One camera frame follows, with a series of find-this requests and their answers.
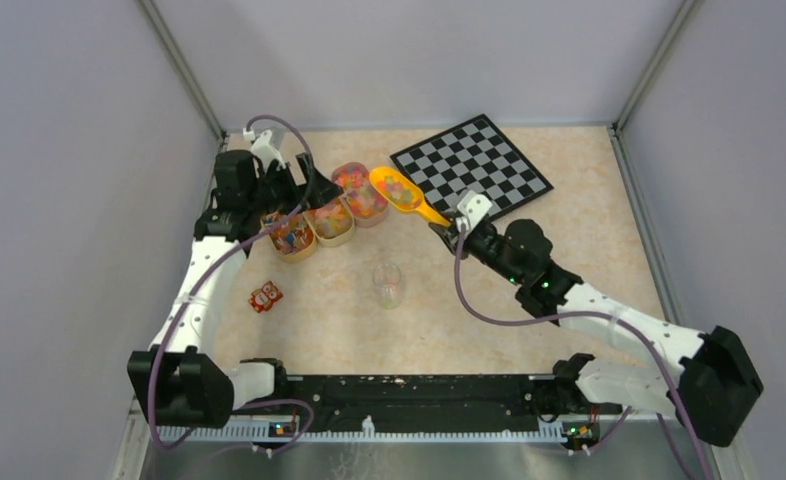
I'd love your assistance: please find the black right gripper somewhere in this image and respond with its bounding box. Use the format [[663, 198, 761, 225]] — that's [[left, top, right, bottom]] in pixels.
[[431, 211, 525, 286]]

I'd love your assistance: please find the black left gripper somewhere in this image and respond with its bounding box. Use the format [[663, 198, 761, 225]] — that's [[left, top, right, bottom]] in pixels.
[[247, 152, 342, 217]]

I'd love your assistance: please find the yellow plastic scoop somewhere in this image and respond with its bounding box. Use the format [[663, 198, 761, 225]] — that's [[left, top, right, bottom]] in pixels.
[[368, 166, 451, 227]]

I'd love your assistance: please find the clear glass jar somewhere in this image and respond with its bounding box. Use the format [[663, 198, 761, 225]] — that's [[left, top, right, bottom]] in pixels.
[[372, 263, 405, 309]]

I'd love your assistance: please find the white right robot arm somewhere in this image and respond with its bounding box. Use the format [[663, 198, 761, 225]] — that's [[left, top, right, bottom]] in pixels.
[[429, 219, 764, 447]]

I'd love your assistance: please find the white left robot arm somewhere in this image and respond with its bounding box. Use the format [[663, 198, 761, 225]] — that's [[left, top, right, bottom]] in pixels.
[[127, 150, 341, 429]]

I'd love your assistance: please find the pink tray with candies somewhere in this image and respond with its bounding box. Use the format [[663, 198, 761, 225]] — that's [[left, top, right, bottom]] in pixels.
[[331, 162, 388, 228]]

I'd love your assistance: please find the cream tray with gummies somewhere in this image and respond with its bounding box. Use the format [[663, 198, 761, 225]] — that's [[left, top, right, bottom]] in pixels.
[[304, 198, 356, 248]]

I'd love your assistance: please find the yellow tray with lollipops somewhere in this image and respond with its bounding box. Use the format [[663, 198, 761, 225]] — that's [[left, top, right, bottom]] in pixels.
[[261, 212, 318, 263]]

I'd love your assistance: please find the black white chessboard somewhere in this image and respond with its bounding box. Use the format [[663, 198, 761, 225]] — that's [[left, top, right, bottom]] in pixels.
[[390, 114, 553, 219]]

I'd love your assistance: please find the red owl toy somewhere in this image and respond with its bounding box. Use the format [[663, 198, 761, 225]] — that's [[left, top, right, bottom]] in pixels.
[[248, 281, 283, 313]]

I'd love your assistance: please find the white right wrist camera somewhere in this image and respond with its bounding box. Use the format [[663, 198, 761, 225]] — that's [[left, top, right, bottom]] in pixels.
[[454, 190, 493, 231]]

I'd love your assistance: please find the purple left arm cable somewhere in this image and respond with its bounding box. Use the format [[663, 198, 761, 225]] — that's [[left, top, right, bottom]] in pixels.
[[146, 115, 316, 458]]

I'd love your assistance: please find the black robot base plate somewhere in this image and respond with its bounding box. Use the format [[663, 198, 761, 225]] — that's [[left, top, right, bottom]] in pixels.
[[240, 374, 623, 433]]

